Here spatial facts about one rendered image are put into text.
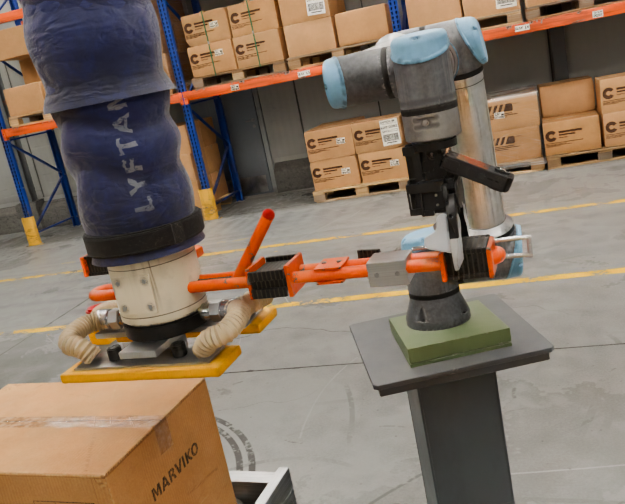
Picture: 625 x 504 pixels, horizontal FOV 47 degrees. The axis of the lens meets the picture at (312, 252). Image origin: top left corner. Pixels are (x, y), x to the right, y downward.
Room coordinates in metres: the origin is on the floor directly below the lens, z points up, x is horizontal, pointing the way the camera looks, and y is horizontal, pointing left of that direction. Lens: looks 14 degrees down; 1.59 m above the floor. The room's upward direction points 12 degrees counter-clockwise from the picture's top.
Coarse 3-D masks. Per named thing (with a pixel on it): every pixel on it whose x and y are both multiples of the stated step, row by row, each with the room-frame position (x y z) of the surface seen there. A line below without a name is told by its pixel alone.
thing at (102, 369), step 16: (112, 352) 1.29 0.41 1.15; (176, 352) 1.24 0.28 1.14; (192, 352) 1.25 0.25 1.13; (224, 352) 1.23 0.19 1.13; (240, 352) 1.25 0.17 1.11; (80, 368) 1.29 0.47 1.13; (96, 368) 1.28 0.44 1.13; (112, 368) 1.26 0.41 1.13; (128, 368) 1.25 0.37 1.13; (144, 368) 1.23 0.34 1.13; (160, 368) 1.22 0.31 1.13; (176, 368) 1.20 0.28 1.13; (192, 368) 1.19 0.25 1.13; (208, 368) 1.18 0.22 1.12; (224, 368) 1.19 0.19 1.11
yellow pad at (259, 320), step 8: (256, 312) 1.41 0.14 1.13; (264, 312) 1.41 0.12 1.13; (272, 312) 1.41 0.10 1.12; (208, 320) 1.42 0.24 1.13; (256, 320) 1.37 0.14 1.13; (264, 320) 1.37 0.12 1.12; (248, 328) 1.35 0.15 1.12; (256, 328) 1.35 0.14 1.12; (264, 328) 1.37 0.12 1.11; (192, 336) 1.40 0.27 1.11
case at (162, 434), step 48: (48, 384) 1.74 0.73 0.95; (96, 384) 1.67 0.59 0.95; (144, 384) 1.60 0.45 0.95; (192, 384) 1.54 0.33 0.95; (0, 432) 1.50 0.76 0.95; (48, 432) 1.44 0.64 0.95; (96, 432) 1.39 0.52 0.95; (144, 432) 1.35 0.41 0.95; (192, 432) 1.48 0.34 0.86; (0, 480) 1.30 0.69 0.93; (48, 480) 1.26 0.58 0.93; (96, 480) 1.21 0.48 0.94; (144, 480) 1.30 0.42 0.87; (192, 480) 1.44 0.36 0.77
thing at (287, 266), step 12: (300, 252) 1.29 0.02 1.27; (252, 264) 1.28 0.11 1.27; (264, 264) 1.31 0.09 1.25; (276, 264) 1.29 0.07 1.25; (288, 264) 1.23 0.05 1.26; (300, 264) 1.28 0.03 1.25; (252, 276) 1.24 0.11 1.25; (264, 276) 1.23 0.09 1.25; (276, 276) 1.22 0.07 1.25; (288, 276) 1.22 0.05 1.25; (252, 288) 1.25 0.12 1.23; (264, 288) 1.24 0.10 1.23; (276, 288) 1.22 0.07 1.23; (288, 288) 1.22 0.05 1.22; (300, 288) 1.26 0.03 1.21
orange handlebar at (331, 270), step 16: (416, 256) 1.19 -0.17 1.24; (432, 256) 1.18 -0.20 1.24; (496, 256) 1.11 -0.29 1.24; (224, 272) 1.33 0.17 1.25; (304, 272) 1.23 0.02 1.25; (320, 272) 1.21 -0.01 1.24; (336, 272) 1.20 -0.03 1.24; (352, 272) 1.19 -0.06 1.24; (416, 272) 1.16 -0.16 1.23; (96, 288) 1.42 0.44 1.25; (112, 288) 1.41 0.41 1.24; (192, 288) 1.30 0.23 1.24; (208, 288) 1.29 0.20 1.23; (224, 288) 1.28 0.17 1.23; (240, 288) 1.27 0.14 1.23
